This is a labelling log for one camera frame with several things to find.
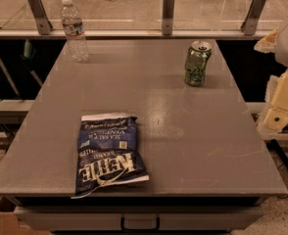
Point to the right metal barrier bracket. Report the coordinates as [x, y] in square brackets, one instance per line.
[249, 26]

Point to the metal barrier bracket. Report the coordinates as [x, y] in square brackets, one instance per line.
[249, 26]
[43, 25]
[167, 17]

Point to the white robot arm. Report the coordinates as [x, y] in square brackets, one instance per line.
[276, 42]

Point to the grey table drawer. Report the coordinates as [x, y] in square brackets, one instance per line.
[138, 219]

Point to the blue kettle chips bag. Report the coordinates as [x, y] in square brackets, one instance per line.
[107, 153]

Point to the left metal barrier bracket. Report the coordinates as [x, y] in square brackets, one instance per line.
[43, 25]

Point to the green soda can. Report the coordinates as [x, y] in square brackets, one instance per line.
[196, 61]

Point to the clear plastic water bottle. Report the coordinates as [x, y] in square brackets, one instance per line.
[74, 31]

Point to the middle metal barrier bracket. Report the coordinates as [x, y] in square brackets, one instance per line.
[167, 17]

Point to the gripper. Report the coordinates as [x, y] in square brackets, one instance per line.
[276, 117]

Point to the clear glass barrier panel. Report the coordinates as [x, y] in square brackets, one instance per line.
[131, 14]

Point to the cardboard box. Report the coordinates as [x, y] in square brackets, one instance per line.
[9, 224]

